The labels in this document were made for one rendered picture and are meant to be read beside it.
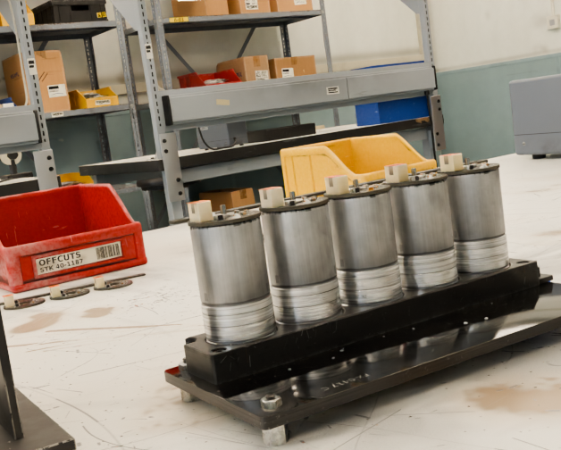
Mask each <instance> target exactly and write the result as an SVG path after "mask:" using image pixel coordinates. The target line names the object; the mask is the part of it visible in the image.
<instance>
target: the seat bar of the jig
mask: <svg viewBox="0 0 561 450"><path fill-rule="evenodd" d="M509 266H510V267H508V268H506V269H504V270H500V271H493V272H487V273H479V274H458V282H456V283H454V284H451V285H448V286H445V287H436V288H429V289H402V291H403V292H402V294H403V297H401V298H400V299H398V300H396V301H393V302H389V303H386V304H377V305H369V306H344V305H342V312H343V313H342V314H341V315H340V316H338V317H336V318H333V319H330V320H327V321H321V322H316V323H310V324H301V325H285V324H279V323H276V322H275V323H276V329H277V332H276V333H274V334H273V335H271V336H269V337H266V338H263V339H260V340H256V341H253V342H248V343H243V344H236V345H212V344H208V343H206V337H205V333H202V334H199V335H195V336H192V337H188V338H186V339H185V341H186V345H184V351H185V356H186V362H187V368H188V373H190V374H192V375H195V376H197V377H199V378H200V379H204V380H206V381H208V382H210V383H212V384H215V385H220V384H222V383H225V382H229V381H232V380H234V379H239V378H243V377H246V376H248V375H251V374H254V373H258V372H260V371H265V370H269V369H271V368H274V367H277V366H280V365H283V364H286V363H291V362H294V361H297V360H300V359H303V358H306V357H309V356H312V355H315V354H319V353H323V352H326V351H329V350H331V349H335V348H338V347H341V346H345V345H349V344H352V343H355V342H357V341H360V340H364V339H367V338H371V337H375V336H378V335H380V334H383V333H386V332H390V331H392V330H395V329H400V328H404V327H406V326H409V325H412V324H416V323H418V322H421V321H426V320H429V319H432V318H435V317H438V316H441V315H444V314H447V313H452V312H455V311H458V310H461V309H464V308H466V307H470V306H473V305H476V304H481V303H484V302H487V301H489V300H492V299H496V298H499V297H502V296H506V295H510V294H513V293H515V292H518V291H522V290H525V289H527V288H532V287H536V286H538V285H539V284H540V282H539V273H538V264H537V261H532V260H523V259H514V258H509Z"/></svg>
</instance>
